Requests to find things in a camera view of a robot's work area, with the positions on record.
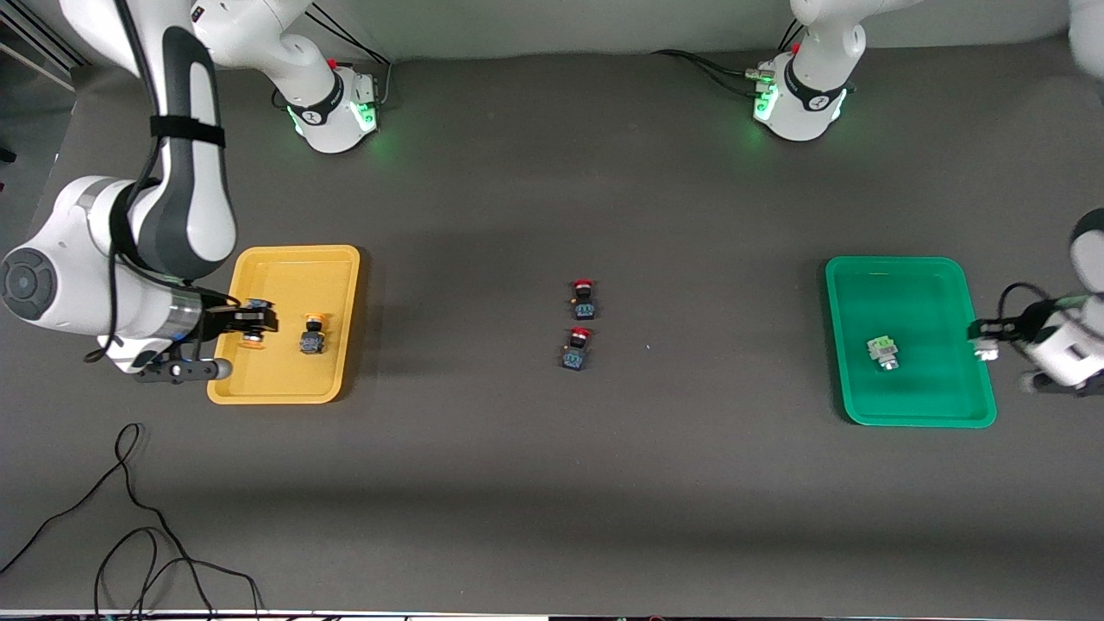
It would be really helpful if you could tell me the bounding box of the yellow plastic tray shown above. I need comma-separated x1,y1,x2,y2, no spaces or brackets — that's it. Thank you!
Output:
206,244,361,405

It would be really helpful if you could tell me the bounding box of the green plastic tray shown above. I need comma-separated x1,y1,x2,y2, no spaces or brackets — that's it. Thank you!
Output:
825,255,998,430

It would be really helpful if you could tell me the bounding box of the dark grey table mat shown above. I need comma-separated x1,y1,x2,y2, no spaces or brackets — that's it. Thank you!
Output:
0,30,1104,615

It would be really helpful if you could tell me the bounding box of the thin black loose cable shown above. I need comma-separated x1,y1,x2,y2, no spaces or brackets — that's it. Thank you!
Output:
0,422,264,618

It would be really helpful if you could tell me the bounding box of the black base cable bundle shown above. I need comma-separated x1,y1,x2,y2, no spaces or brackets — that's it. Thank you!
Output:
649,17,807,97
304,0,394,106

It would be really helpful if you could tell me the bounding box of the aluminium frame rail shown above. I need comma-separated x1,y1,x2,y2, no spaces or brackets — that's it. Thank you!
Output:
0,13,89,92

